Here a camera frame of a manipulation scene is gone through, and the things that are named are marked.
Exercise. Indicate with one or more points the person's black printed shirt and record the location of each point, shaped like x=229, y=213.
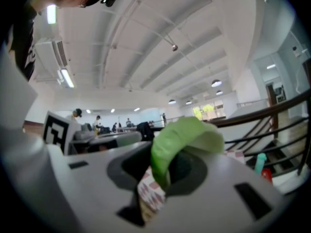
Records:
x=23, y=47

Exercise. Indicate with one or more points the ceiling tube light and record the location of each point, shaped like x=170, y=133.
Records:
x=67, y=78
x=51, y=14

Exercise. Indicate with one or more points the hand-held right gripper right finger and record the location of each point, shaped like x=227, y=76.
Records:
x=213, y=203

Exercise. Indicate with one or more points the dark wooden stair railing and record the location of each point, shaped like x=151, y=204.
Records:
x=274, y=120

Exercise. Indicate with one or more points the red container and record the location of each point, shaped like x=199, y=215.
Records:
x=266, y=175

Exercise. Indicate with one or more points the green leafy vegetable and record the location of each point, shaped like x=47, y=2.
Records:
x=167, y=142

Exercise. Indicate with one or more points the teal bottle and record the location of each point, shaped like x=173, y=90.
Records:
x=260, y=162

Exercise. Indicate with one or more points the small ceiling dome sensor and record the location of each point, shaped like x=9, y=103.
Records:
x=174, y=47

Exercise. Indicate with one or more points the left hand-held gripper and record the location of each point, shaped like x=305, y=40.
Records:
x=56, y=131

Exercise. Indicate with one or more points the brown framed doorway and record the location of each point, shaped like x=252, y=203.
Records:
x=275, y=93

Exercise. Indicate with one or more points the round pendant lamp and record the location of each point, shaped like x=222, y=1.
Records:
x=219, y=93
x=172, y=102
x=216, y=83
x=188, y=103

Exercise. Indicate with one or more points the grey sofa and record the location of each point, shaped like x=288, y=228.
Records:
x=107, y=139

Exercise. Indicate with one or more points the white wall camera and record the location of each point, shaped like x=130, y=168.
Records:
x=297, y=51

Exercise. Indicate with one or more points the white ceiling air conditioner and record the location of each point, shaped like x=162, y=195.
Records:
x=52, y=54

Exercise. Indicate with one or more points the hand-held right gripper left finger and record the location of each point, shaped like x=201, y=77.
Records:
x=97, y=190

